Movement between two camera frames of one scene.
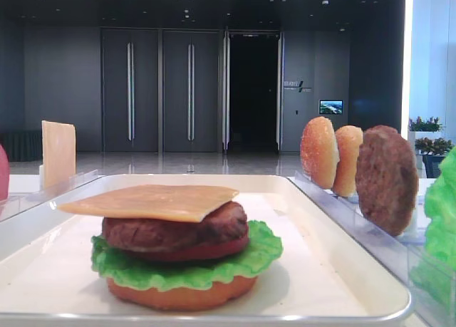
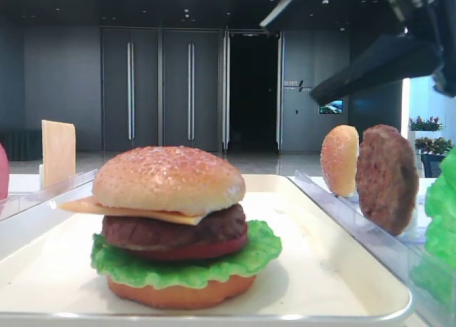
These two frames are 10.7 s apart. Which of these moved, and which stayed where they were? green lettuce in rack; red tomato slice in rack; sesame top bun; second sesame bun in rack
Moved: sesame top bun
Stayed: red tomato slice in rack; second sesame bun in rack; green lettuce in rack
